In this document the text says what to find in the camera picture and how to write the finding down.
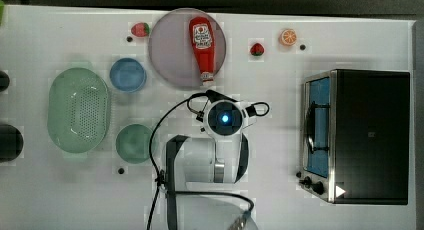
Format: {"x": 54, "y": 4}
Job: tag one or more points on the black round container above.
{"x": 4, "y": 81}

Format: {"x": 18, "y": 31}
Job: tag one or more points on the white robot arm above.
{"x": 220, "y": 157}

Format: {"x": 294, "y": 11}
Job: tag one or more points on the red plush ketchup bottle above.
{"x": 203, "y": 46}

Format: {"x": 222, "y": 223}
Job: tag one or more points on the dark red plush strawberry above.
{"x": 257, "y": 50}

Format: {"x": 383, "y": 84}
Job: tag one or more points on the green plastic mug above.
{"x": 132, "y": 143}

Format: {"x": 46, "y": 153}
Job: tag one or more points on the light red plush strawberry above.
{"x": 140, "y": 29}

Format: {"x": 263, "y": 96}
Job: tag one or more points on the green perforated colander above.
{"x": 79, "y": 111}

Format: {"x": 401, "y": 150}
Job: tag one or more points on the blue plastic cup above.
{"x": 127, "y": 75}

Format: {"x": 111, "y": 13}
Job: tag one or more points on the orange slice toy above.
{"x": 288, "y": 37}

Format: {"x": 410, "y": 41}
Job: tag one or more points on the black pot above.
{"x": 11, "y": 143}

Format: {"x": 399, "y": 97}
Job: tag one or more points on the silver toaster oven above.
{"x": 355, "y": 137}

